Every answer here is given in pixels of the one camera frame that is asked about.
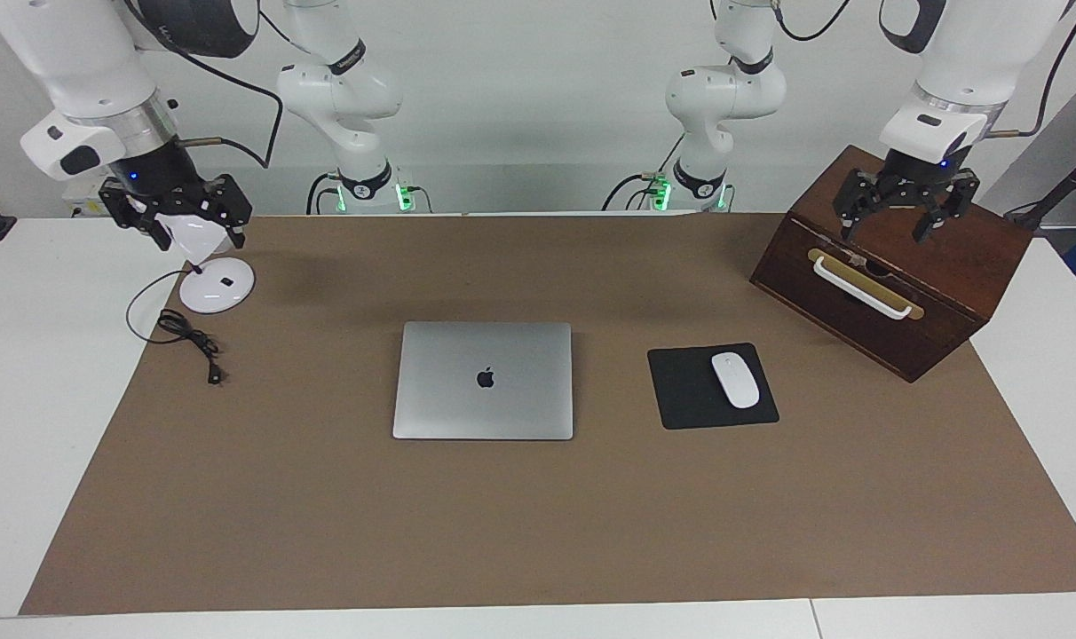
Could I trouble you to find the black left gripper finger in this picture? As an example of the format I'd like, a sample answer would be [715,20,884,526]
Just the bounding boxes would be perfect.
[833,169,895,243]
[913,169,982,245]

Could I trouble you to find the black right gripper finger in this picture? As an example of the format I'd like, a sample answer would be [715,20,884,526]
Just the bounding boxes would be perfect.
[99,177,174,253]
[195,174,254,249]

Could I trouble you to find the grey aluminium laptop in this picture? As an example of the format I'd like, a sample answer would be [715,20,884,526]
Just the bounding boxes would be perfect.
[392,321,574,441]

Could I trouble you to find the white yellow power strip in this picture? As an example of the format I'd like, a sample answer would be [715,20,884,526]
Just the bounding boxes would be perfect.
[64,182,115,217]

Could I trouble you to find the white desk lamp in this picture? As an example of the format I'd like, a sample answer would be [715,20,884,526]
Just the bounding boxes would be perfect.
[161,217,257,314]

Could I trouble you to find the black stand pole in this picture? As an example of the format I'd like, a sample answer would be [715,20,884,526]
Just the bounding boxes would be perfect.
[1004,140,1076,233]

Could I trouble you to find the dark brown wooden box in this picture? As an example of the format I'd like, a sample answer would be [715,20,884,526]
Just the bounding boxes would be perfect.
[749,145,1034,383]

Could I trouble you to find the white computer mouse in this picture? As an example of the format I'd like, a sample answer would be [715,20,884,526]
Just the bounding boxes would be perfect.
[711,352,761,410]

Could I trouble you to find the black mouse pad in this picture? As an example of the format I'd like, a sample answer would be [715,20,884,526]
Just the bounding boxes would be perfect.
[647,343,780,430]

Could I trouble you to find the brown table mat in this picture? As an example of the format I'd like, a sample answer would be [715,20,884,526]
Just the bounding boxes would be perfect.
[19,213,1076,616]

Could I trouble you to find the brass box handle plate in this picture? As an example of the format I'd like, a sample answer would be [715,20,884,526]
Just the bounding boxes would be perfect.
[807,248,925,320]

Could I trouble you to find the black arm base cable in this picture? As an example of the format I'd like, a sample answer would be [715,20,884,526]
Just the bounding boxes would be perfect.
[305,171,340,216]
[602,133,686,212]

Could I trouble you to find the white box handle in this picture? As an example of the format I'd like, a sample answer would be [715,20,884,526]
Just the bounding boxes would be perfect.
[811,256,914,320]

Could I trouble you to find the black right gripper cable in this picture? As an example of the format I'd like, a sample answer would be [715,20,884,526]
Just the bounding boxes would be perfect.
[125,0,284,170]

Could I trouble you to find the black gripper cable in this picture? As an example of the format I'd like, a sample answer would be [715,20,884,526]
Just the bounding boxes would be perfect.
[125,0,284,170]
[986,0,1076,139]

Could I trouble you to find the black lamp power cable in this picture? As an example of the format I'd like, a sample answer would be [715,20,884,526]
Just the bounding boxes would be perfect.
[126,269,224,386]

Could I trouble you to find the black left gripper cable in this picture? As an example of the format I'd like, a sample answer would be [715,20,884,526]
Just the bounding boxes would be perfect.
[986,0,1076,139]

